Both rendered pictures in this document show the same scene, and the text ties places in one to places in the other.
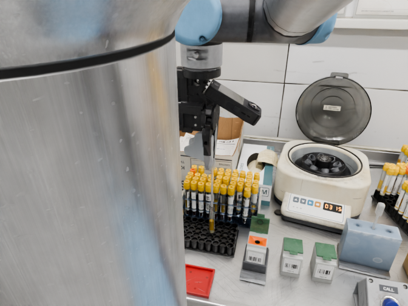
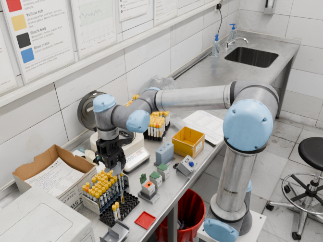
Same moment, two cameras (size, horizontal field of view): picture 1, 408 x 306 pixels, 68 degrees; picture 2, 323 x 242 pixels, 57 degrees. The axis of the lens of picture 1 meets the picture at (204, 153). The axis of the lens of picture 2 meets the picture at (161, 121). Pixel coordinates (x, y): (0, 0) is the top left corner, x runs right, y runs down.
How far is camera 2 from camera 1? 0.89 m
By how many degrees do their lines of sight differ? 57
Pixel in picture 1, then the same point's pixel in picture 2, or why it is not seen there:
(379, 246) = (169, 151)
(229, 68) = (26, 121)
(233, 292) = (157, 208)
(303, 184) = (126, 152)
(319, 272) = (166, 175)
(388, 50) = (97, 68)
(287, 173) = not seen: hidden behind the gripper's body
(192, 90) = (110, 146)
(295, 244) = (155, 174)
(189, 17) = (145, 123)
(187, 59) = (111, 136)
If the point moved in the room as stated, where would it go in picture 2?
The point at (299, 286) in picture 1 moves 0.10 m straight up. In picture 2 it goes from (165, 186) to (165, 171)
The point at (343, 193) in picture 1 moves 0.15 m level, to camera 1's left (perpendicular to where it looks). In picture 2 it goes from (140, 143) to (127, 162)
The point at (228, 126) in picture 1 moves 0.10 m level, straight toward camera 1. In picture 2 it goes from (48, 155) to (64, 162)
